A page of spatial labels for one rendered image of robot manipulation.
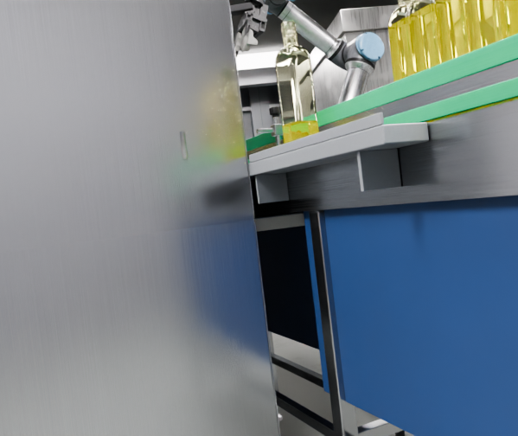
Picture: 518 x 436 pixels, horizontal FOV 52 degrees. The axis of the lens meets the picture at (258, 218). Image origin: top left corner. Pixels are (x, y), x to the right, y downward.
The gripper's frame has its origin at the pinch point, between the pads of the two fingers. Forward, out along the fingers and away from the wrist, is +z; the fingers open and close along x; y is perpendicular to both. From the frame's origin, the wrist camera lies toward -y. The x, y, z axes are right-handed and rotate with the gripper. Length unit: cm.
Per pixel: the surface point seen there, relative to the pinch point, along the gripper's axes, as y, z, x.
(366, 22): 159, -143, 174
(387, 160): -5, 56, -105
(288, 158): -13, 55, -83
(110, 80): -47, 46, -64
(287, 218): 4, 62, -54
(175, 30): -36, 31, -64
